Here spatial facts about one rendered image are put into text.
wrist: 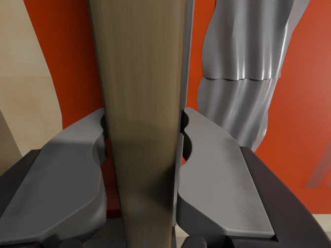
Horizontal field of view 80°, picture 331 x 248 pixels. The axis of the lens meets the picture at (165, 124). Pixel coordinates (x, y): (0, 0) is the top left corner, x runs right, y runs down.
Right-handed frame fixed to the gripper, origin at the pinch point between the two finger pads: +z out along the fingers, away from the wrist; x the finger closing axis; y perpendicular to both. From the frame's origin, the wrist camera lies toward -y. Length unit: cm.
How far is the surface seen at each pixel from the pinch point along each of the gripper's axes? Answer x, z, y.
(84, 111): -6.2, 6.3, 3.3
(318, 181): 21.3, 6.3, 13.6
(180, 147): 2.6, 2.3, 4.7
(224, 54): 6.2, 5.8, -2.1
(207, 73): 5.0, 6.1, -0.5
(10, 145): -13.8, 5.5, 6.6
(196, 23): 3.8, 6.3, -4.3
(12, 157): -13.8, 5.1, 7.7
